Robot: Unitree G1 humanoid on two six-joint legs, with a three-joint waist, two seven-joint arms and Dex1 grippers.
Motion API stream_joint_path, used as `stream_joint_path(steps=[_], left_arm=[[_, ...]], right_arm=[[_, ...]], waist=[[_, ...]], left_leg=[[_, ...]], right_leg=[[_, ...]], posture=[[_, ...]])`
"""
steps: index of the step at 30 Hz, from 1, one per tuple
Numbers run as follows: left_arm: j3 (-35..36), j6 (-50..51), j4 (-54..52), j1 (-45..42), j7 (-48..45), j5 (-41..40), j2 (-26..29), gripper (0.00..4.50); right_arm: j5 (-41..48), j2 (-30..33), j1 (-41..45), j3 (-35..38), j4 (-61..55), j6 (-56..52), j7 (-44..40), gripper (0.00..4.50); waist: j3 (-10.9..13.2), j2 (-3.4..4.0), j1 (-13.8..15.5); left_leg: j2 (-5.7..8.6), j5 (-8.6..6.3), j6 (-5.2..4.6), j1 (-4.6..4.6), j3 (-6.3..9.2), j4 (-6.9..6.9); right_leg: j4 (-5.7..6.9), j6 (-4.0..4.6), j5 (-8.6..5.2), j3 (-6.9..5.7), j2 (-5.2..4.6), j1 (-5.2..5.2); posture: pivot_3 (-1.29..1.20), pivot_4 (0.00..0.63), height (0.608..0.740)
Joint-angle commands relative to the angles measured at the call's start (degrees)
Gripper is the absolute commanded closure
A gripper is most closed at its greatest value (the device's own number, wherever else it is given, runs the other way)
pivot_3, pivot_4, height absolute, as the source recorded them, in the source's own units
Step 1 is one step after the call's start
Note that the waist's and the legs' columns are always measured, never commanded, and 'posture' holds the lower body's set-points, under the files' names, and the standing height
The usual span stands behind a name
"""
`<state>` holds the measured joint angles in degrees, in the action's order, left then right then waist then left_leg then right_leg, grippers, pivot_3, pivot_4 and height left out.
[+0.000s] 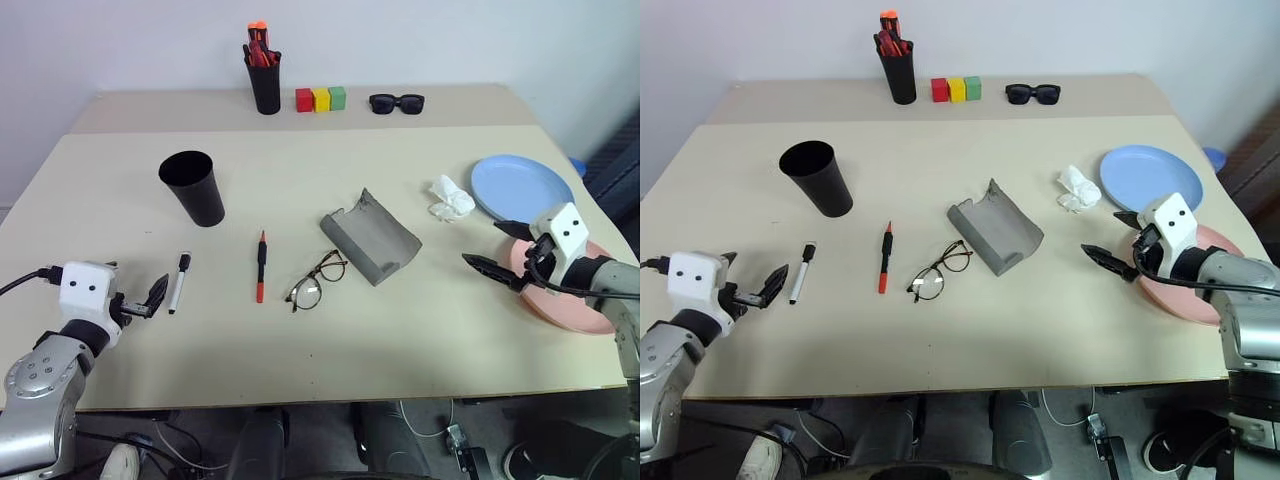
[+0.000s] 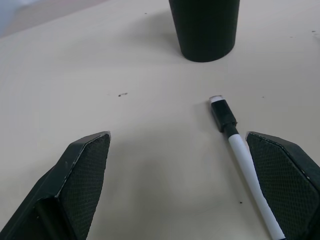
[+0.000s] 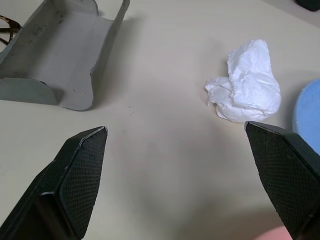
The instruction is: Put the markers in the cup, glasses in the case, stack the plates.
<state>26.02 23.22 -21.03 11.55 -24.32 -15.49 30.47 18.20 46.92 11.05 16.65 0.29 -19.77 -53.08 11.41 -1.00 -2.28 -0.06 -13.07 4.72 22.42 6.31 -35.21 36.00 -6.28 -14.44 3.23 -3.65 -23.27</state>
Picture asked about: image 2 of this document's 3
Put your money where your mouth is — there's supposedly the white marker black cap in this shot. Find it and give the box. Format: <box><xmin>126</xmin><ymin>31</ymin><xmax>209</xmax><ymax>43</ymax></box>
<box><xmin>208</xmin><ymin>94</ymin><xmax>287</xmax><ymax>240</ymax></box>

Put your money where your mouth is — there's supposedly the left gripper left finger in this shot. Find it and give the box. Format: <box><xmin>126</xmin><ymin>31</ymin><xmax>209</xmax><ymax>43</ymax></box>
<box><xmin>0</xmin><ymin>130</ymin><xmax>112</xmax><ymax>240</ymax></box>

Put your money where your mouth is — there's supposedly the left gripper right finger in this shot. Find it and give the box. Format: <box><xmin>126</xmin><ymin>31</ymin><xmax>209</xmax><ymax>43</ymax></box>
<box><xmin>245</xmin><ymin>131</ymin><xmax>320</xmax><ymax>240</ymax></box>

